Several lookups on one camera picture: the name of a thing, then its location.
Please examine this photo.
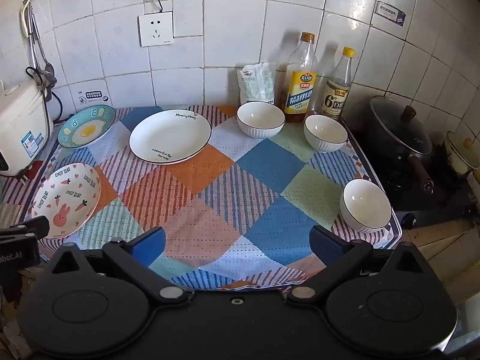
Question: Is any colourful checked tablecloth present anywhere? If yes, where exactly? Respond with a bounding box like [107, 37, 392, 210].
[2, 104, 403, 293]

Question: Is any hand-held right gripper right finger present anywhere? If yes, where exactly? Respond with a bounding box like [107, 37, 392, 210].
[287, 226, 430, 304]

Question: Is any yellow label cooking wine bottle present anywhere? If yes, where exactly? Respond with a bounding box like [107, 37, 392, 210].
[284, 32, 319, 124]

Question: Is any white handled kitchen utensil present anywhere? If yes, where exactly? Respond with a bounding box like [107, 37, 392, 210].
[19, 0, 34, 38]

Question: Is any teal fried egg plate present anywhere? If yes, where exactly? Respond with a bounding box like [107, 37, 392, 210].
[57, 105, 117, 149]

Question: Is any small white enamel pot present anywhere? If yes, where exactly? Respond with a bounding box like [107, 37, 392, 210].
[444, 131, 480, 177]

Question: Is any large white plate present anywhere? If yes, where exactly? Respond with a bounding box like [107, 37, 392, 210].
[129, 109, 212, 165]

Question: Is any blue white wall sticker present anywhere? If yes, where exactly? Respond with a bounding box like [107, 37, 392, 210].
[375, 1, 406, 28]

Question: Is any black gas stove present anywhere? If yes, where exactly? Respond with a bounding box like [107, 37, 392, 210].
[342, 119, 474, 229]

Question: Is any white rice cooker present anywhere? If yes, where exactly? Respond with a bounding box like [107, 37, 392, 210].
[0, 80, 52, 178]

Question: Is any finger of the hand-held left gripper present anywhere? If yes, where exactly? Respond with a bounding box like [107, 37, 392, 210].
[0, 216, 51, 242]

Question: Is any clear vinegar bottle yellow cap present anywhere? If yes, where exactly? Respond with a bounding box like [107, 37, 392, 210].
[320, 47, 355, 121]

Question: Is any black pot with glass lid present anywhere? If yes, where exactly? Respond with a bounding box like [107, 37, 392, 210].
[369, 97, 436, 193]

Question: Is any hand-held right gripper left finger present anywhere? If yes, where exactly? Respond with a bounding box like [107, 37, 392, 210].
[50, 228, 188, 306]

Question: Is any glass wok lid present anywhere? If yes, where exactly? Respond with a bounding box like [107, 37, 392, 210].
[370, 95, 434, 155]

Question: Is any black rice cooker cable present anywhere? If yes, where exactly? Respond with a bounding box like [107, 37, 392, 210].
[25, 67, 64, 121]

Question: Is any small black white wall sticker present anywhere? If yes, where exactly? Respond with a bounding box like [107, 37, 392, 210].
[77, 90, 110, 106]

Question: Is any white wall socket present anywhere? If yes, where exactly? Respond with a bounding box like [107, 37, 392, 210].
[138, 11, 174, 47]

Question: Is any pink rabbit print plate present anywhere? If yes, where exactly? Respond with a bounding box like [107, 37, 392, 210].
[32, 163, 102, 239]

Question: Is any white ribbed bowl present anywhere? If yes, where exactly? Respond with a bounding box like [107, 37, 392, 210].
[304, 114, 349, 153]
[236, 101, 286, 139]
[340, 179, 392, 233]

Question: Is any metal kitchen utensil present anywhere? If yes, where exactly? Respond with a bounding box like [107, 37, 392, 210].
[29, 13, 58, 85]

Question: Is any white salt bag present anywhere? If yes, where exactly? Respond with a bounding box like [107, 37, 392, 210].
[238, 62, 277, 104]

